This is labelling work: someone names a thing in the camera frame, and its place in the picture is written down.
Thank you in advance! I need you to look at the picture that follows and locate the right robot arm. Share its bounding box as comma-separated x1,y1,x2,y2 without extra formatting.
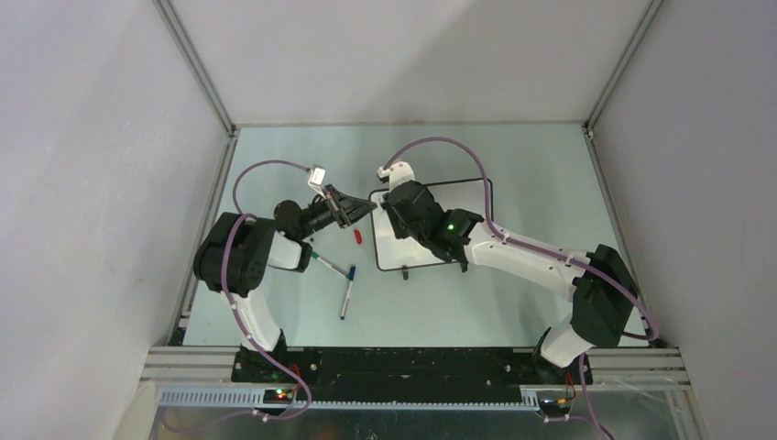
370,181,639,383

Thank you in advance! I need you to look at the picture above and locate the grey cable duct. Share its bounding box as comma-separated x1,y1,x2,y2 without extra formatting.
159,387,540,412

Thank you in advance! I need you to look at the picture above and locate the left aluminium frame rail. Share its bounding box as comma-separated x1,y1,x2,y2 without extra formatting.
154,1,238,347

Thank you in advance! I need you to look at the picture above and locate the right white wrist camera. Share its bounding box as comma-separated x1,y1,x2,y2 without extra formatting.
377,160,415,192

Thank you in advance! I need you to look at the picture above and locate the blue whiteboard marker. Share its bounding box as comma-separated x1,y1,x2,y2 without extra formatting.
339,265,356,321

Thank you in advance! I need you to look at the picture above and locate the right aluminium frame rail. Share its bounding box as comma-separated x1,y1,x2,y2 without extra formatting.
585,1,672,348

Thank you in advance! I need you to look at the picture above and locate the aluminium frame rail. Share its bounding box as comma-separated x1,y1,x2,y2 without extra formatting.
585,1,672,348
154,1,238,347

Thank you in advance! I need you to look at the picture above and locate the white whiteboard black frame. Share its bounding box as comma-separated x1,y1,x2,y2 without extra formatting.
370,179,486,281

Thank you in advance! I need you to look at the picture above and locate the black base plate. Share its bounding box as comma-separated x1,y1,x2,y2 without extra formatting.
231,347,593,403

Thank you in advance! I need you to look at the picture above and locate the green whiteboard marker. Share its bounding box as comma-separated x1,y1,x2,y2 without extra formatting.
312,252,350,280

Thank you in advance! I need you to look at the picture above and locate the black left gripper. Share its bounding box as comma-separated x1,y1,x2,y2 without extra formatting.
297,183,377,240

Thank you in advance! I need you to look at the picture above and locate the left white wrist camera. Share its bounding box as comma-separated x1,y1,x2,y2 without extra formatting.
307,165,326,187

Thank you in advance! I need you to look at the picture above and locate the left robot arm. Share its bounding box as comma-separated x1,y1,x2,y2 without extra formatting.
192,184,378,382

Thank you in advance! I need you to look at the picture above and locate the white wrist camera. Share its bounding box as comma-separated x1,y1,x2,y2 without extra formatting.
307,165,326,187
377,160,415,192

